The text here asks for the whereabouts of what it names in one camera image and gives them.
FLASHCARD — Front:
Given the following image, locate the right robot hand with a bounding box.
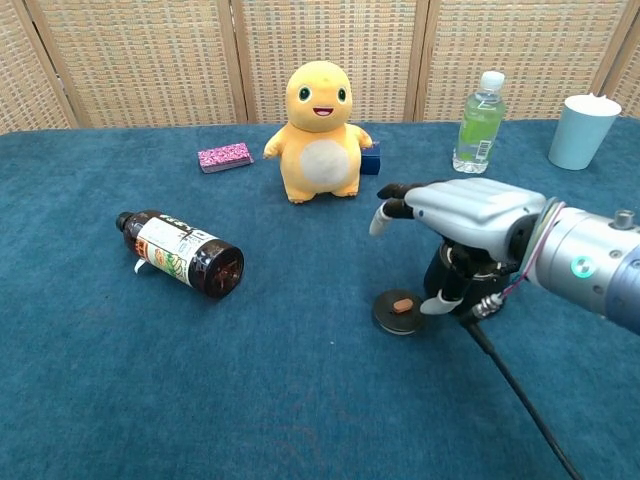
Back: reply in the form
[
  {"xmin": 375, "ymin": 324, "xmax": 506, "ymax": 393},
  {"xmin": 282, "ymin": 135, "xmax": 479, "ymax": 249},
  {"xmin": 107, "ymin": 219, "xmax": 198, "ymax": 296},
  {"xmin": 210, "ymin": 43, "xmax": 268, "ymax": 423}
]
[{"xmin": 368, "ymin": 177, "xmax": 547, "ymax": 316}]

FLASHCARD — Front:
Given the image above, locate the black round lid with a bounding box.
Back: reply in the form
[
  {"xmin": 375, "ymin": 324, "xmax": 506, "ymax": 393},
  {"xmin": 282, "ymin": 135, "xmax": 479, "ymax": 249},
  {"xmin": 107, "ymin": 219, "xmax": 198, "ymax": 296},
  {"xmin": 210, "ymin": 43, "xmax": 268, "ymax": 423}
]
[{"xmin": 373, "ymin": 288, "xmax": 429, "ymax": 335}]

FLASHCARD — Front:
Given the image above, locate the clear water bottle green label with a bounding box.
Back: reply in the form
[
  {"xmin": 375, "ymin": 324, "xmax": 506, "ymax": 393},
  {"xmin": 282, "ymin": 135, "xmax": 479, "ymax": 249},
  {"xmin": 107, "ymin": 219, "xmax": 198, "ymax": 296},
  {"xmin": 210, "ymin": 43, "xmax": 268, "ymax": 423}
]
[{"xmin": 452, "ymin": 70, "xmax": 506, "ymax": 174}]

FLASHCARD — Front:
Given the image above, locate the dark blue box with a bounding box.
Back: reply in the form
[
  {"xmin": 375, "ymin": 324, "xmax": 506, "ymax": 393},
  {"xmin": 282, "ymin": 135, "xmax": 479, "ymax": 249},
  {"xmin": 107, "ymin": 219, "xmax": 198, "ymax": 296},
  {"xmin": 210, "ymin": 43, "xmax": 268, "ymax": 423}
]
[{"xmin": 360, "ymin": 141, "xmax": 383, "ymax": 176}]

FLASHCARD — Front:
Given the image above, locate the light blue cup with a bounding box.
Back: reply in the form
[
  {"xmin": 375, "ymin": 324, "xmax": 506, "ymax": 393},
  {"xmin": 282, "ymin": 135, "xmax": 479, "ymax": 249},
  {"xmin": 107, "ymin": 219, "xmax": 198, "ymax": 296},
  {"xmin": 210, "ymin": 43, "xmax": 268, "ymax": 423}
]
[{"xmin": 547, "ymin": 94, "xmax": 623, "ymax": 172}]

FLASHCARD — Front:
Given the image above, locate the white paper in cup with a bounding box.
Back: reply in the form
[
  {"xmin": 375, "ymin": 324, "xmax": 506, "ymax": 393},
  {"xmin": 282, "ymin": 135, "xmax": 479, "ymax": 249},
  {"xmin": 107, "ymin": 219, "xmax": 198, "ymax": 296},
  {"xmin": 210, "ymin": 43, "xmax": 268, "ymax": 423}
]
[{"xmin": 564, "ymin": 92, "xmax": 623, "ymax": 118}]

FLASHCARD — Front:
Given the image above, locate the yellow plush dinosaur toy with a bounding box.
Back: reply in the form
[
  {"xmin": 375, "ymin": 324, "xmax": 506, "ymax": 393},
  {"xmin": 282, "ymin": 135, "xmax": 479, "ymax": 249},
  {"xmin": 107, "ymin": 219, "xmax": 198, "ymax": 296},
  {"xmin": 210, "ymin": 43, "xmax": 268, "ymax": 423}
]
[{"xmin": 263, "ymin": 60, "xmax": 374, "ymax": 205}]

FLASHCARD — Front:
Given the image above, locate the pink patterned box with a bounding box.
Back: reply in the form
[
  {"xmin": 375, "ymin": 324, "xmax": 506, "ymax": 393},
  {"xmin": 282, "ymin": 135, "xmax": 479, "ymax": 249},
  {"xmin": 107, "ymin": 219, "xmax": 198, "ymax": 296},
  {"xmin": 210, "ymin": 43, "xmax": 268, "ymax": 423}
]
[{"xmin": 197, "ymin": 142, "xmax": 255, "ymax": 174}]

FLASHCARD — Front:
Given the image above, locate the blue table cloth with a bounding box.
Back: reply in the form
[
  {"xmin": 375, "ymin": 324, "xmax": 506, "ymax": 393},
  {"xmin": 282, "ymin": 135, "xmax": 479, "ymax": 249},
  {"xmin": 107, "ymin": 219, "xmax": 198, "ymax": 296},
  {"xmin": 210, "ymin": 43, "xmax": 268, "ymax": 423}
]
[{"xmin": 0, "ymin": 118, "xmax": 640, "ymax": 480}]

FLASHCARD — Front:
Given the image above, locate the dark brown tea bottle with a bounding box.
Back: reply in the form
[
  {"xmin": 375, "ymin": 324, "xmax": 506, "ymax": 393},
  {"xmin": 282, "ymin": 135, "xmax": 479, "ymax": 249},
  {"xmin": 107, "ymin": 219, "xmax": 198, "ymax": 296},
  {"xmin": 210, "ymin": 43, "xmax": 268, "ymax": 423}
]
[{"xmin": 115, "ymin": 209, "xmax": 245, "ymax": 300}]

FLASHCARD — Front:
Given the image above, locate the woven folding screen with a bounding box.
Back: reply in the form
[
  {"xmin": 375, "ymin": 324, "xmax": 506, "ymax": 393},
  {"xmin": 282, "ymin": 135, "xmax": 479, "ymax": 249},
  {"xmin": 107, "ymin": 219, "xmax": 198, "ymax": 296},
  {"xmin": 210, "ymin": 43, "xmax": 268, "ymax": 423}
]
[{"xmin": 0, "ymin": 0, "xmax": 640, "ymax": 135}]

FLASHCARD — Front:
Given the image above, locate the black cable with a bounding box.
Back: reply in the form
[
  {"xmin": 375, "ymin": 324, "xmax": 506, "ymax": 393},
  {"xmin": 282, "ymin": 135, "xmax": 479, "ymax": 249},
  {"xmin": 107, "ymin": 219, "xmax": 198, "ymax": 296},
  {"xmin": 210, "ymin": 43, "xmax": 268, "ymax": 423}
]
[{"xmin": 459, "ymin": 292, "xmax": 584, "ymax": 480}]

